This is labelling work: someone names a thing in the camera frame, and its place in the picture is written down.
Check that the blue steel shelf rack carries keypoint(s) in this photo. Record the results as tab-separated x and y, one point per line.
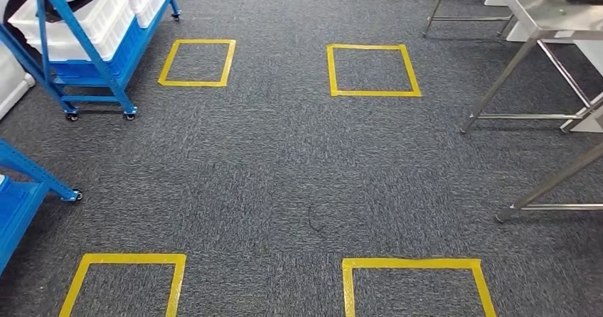
19	211

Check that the yellow floor tape square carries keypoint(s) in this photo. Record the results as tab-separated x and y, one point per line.
372	93
410	263

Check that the blue plastic crate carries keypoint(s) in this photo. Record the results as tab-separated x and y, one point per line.
118	60

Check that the stainless steel workbench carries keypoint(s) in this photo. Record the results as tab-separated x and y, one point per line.
435	4
541	18
565	207

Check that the blue wheeled shelf rack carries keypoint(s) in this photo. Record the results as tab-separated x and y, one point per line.
94	99

